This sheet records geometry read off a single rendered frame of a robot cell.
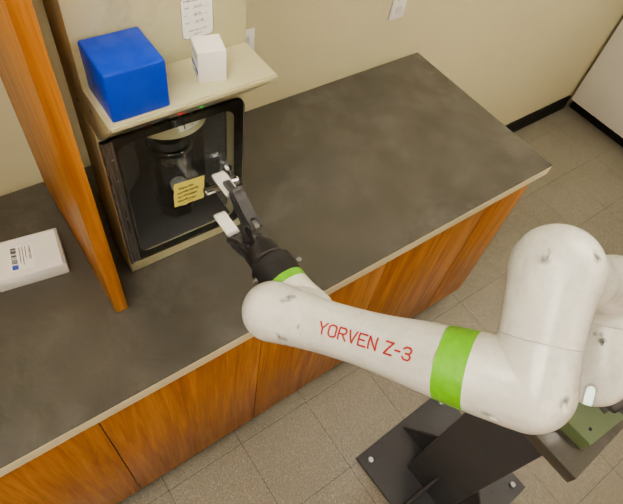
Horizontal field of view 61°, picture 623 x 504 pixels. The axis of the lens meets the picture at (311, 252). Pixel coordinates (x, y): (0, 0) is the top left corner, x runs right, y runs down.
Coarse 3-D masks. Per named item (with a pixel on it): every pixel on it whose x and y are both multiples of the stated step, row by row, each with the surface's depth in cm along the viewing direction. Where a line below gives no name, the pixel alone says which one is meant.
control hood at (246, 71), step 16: (240, 48) 100; (176, 64) 95; (240, 64) 98; (256, 64) 98; (176, 80) 93; (192, 80) 93; (224, 80) 94; (240, 80) 95; (256, 80) 95; (272, 80) 98; (176, 96) 90; (192, 96) 91; (208, 96) 91; (224, 96) 94; (96, 112) 87; (160, 112) 88; (176, 112) 90; (96, 128) 93; (112, 128) 84; (128, 128) 87
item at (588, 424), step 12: (588, 408) 120; (576, 420) 121; (588, 420) 120; (600, 420) 118; (612, 420) 117; (564, 432) 124; (576, 432) 121; (588, 432) 119; (600, 432) 118; (576, 444) 123; (588, 444) 119
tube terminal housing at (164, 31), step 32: (64, 0) 77; (96, 0) 80; (128, 0) 83; (160, 0) 86; (224, 0) 93; (64, 32) 82; (96, 32) 83; (160, 32) 90; (224, 32) 98; (64, 64) 93; (96, 160) 107; (128, 256) 129; (160, 256) 137
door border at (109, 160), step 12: (108, 144) 99; (108, 156) 101; (108, 180) 106; (120, 180) 108; (120, 192) 110; (120, 204) 113; (120, 216) 115; (132, 228) 121; (132, 240) 124; (132, 252) 127
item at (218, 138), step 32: (160, 128) 104; (192, 128) 109; (224, 128) 114; (128, 160) 105; (160, 160) 110; (192, 160) 116; (224, 160) 122; (128, 192) 111; (160, 192) 117; (160, 224) 125; (192, 224) 133
